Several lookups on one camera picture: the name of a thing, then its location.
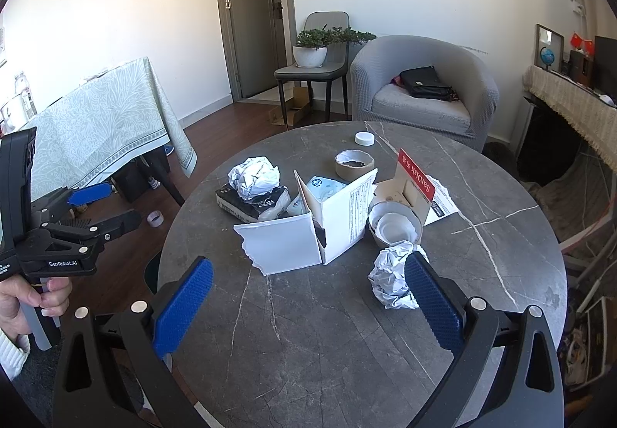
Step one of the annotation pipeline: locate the white paper ball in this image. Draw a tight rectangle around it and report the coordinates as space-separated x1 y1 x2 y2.
368 241 429 310

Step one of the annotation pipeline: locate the foil paper ball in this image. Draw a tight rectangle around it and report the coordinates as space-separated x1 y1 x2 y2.
228 157 280 201

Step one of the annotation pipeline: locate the black rice bag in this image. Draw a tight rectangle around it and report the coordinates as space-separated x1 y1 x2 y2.
216 185 291 223

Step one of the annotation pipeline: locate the torn white paper bowl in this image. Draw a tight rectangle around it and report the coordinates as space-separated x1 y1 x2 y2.
368 201 423 248

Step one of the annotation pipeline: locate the red white SanDisk box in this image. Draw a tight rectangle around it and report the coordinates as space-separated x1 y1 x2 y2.
372 149 436 226

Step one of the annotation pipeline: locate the blue white tissue pack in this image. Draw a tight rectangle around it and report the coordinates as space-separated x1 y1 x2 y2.
287 176 346 216

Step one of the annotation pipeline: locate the torn white cardboard box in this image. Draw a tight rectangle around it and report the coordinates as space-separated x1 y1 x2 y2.
233 169 378 276

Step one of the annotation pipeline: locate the brown paper tape roll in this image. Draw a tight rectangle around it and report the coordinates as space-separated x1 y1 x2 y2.
335 149 374 183

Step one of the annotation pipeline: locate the small white jar lid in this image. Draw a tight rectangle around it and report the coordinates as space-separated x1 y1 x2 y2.
354 131 376 147

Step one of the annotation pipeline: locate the white forearm sleeve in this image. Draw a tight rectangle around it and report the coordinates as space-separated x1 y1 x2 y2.
0 330 30 381

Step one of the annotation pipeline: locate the person left hand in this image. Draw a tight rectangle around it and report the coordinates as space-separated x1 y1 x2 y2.
0 275 72 344

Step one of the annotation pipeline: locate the clear tape roll on floor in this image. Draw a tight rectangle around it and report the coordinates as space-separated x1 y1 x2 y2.
147 211 164 227

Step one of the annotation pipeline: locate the floral tablecloth table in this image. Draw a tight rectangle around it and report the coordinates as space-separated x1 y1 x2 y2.
25 57 198 201

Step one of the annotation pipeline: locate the cardboard box on floor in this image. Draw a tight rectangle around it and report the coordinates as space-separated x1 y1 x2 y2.
269 86 313 128

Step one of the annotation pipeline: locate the potted green plant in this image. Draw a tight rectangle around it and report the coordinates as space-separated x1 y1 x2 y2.
293 25 376 69

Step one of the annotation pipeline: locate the beige fringed sideboard cloth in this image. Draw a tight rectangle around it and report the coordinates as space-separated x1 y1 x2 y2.
523 66 617 172

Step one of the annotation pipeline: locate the grey dining chair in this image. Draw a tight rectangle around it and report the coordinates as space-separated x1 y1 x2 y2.
274 11 349 128

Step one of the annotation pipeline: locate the grey door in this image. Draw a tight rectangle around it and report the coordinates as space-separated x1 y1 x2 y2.
217 0 296 102

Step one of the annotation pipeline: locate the black handbag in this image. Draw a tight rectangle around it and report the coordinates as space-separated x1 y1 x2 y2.
398 66 459 102

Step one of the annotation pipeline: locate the grey armchair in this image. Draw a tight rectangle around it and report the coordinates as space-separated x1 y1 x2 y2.
349 35 500 151

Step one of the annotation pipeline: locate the small blue globe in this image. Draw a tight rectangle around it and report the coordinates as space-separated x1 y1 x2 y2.
539 46 555 71

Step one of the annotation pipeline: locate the black monitor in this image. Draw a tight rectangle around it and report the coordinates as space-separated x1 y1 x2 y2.
591 35 617 98

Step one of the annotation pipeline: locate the picture frame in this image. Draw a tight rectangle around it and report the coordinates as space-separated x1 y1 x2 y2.
534 24 565 73

